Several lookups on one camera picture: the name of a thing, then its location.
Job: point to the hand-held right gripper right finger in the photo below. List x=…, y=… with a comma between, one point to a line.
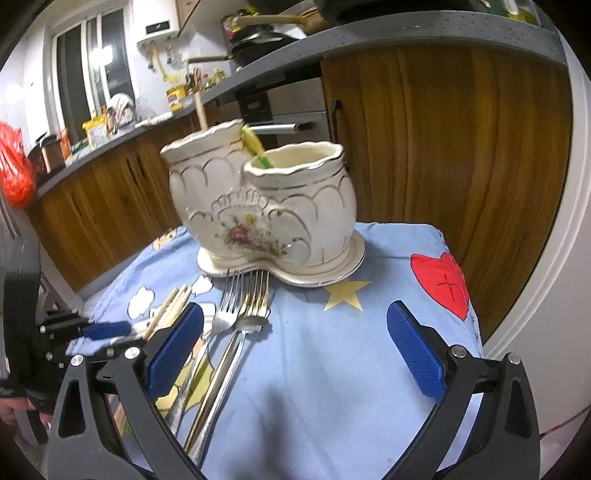
x=415, y=355

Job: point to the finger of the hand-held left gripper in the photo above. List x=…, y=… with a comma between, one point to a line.
x=106, y=330

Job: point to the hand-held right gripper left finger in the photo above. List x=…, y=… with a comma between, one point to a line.
x=175, y=350

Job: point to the wooden chopstick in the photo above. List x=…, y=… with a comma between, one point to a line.
x=165, y=313
x=161, y=310
x=174, y=309

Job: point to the silver fork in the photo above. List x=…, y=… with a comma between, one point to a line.
x=226, y=392
x=225, y=318

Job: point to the white ceramic floral utensil holder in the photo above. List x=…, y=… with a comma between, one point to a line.
x=277, y=221

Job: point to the person's left hand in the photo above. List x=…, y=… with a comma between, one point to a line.
x=11, y=410

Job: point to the blue printed cloth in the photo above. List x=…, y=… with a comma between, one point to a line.
x=323, y=369

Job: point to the wooden base cabinet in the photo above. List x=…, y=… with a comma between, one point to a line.
x=438, y=138
x=106, y=207

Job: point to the red plastic bag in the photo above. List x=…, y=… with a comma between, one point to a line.
x=14, y=175

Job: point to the dark glass jar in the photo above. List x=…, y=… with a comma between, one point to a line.
x=37, y=159
x=53, y=152

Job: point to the yellow box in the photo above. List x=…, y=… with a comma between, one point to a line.
x=94, y=134

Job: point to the crumpled rag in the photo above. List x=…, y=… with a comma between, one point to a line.
x=154, y=120

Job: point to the white cloth bag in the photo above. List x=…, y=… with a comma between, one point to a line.
x=121, y=108

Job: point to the yellow green utensil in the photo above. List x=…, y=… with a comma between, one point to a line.
x=255, y=145

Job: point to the thin wooden spatula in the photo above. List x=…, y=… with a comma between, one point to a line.
x=201, y=115

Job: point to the window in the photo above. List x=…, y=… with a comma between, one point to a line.
x=92, y=69

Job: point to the yellow packet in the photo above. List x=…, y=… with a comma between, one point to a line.
x=178, y=99

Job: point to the cluster of seasoning bottles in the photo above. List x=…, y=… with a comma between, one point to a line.
x=207, y=81

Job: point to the stainless steel oven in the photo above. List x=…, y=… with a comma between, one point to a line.
x=295, y=99

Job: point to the white water heater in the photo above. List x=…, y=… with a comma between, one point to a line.
x=159, y=23

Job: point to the black wok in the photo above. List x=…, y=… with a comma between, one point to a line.
x=263, y=48

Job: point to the grey kitchen countertop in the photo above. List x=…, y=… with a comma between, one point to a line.
x=415, y=37

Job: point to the wooden upper cabinet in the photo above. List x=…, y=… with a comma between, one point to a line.
x=188, y=11

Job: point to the oil bottle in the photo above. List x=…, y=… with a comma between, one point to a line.
x=521, y=11

